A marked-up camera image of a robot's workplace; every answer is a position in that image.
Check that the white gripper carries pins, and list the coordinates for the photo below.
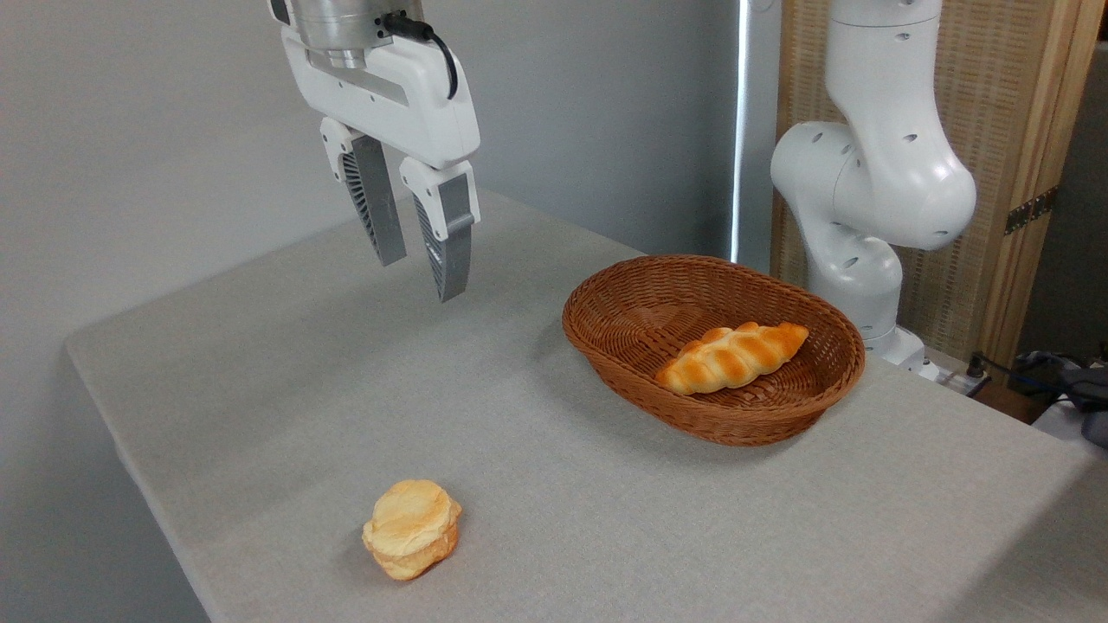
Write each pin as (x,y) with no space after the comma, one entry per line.
(394,86)

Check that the round orange bread bun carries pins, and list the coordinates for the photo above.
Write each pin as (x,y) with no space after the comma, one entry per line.
(411,528)

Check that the long braided bread loaf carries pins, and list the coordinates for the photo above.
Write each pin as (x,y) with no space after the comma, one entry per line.
(731,356)

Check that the brown wicker basket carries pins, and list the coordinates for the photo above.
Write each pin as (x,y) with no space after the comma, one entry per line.
(632,320)

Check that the white power strip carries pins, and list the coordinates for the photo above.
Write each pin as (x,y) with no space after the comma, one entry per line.
(963,379)

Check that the wooden woven screen panel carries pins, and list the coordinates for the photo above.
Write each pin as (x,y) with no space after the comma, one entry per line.
(1013,104)

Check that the metal screen hinge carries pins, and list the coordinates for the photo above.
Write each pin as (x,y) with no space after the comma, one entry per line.
(1030,210)

